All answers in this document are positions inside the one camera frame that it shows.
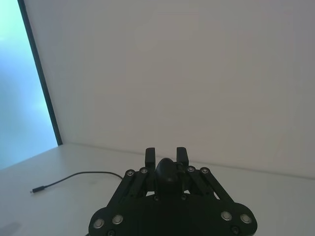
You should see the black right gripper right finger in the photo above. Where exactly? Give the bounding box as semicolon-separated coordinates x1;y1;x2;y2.
176;147;258;233

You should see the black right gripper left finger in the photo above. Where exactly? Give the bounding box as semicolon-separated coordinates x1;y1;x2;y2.
89;147;157;232

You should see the black rounded tool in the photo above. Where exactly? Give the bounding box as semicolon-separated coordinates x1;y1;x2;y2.
153;157;183;195

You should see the frosted glass window pane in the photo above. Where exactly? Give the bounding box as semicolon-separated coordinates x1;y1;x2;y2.
0;0;59;171

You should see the thin black cable with plug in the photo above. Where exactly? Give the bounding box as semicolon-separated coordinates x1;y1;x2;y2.
29;171;123;195

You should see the black window frame strip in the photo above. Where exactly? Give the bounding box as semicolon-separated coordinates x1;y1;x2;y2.
17;0;63;146

